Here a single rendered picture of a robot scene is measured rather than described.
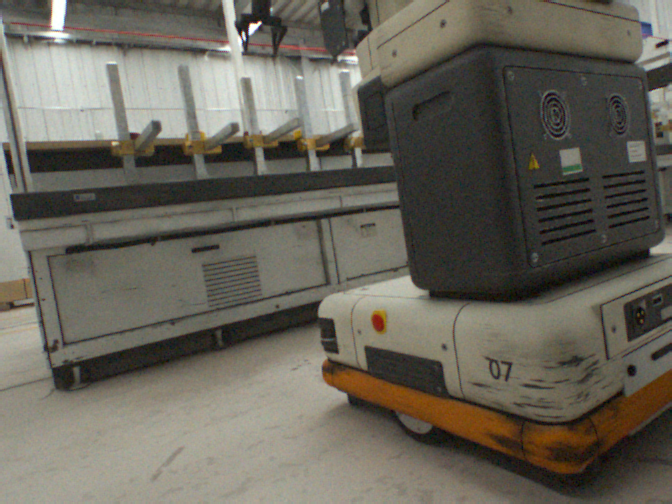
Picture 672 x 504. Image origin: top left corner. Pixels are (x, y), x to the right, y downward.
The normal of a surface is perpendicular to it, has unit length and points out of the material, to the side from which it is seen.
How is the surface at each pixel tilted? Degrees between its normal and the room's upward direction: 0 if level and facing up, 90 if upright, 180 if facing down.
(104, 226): 90
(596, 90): 90
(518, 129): 90
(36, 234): 90
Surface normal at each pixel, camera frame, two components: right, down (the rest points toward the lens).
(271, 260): 0.54, -0.04
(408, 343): -0.83, 0.16
